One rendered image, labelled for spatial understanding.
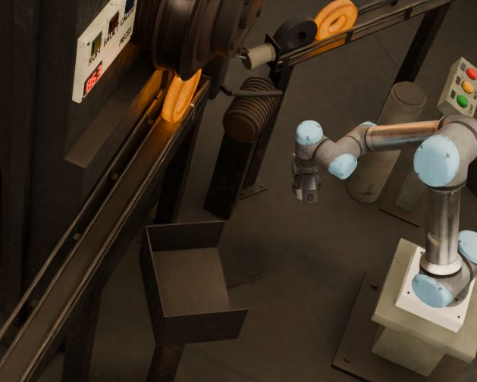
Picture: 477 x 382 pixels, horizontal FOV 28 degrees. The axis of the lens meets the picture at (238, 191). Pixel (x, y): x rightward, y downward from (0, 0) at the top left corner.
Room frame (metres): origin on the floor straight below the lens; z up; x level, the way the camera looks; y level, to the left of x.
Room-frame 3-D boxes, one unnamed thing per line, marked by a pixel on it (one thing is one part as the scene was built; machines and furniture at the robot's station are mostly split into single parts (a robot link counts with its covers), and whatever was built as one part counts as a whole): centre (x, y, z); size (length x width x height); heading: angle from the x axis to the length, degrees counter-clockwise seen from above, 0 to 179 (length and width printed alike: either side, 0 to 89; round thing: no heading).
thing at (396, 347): (1.81, -0.68, 0.13); 0.40 x 0.40 x 0.26; 82
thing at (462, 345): (1.81, -0.68, 0.28); 0.32 x 0.32 x 0.04; 82
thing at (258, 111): (2.17, 0.04, 0.27); 0.22 x 0.13 x 0.53; 172
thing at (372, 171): (2.42, -0.44, 0.26); 0.12 x 0.12 x 0.52
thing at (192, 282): (1.34, 0.04, 0.36); 0.26 x 0.20 x 0.72; 27
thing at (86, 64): (1.55, 0.38, 1.15); 0.26 x 0.02 x 0.18; 172
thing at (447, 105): (2.43, -0.61, 0.31); 0.24 x 0.16 x 0.62; 172
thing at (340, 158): (1.92, -0.25, 0.63); 0.11 x 0.11 x 0.08; 60
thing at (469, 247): (1.80, -0.68, 0.52); 0.13 x 0.12 x 0.14; 150
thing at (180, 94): (1.87, 0.23, 0.75); 0.18 x 0.03 x 0.18; 171
